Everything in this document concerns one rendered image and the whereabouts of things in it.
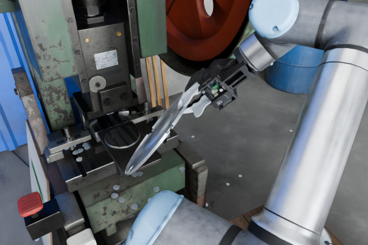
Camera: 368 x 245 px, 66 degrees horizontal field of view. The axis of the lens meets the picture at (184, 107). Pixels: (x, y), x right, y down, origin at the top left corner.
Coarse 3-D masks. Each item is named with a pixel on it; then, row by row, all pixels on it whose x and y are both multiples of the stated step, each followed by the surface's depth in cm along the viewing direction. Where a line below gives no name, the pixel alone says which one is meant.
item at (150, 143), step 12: (180, 96) 87; (168, 108) 92; (168, 120) 75; (156, 132) 77; (168, 132) 65; (144, 144) 86; (156, 144) 65; (132, 156) 86; (144, 156) 71; (132, 168) 74
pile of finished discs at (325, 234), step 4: (324, 228) 114; (324, 232) 113; (320, 236) 112; (324, 236) 112; (328, 236) 112; (320, 240) 110; (324, 240) 110; (328, 240) 110; (324, 244) 109; (328, 244) 111
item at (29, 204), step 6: (36, 192) 83; (24, 198) 82; (30, 198) 82; (36, 198) 81; (18, 204) 80; (24, 204) 80; (30, 204) 80; (36, 204) 80; (42, 204) 80; (24, 210) 78; (30, 210) 78; (36, 210) 79; (24, 216) 78
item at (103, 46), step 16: (80, 16) 86; (96, 16) 86; (112, 16) 92; (80, 32) 81; (96, 32) 83; (112, 32) 86; (96, 48) 86; (112, 48) 88; (96, 64) 88; (112, 64) 91; (128, 64) 94; (96, 80) 89; (112, 80) 94; (128, 80) 97; (96, 96) 93; (112, 96) 93; (128, 96) 95
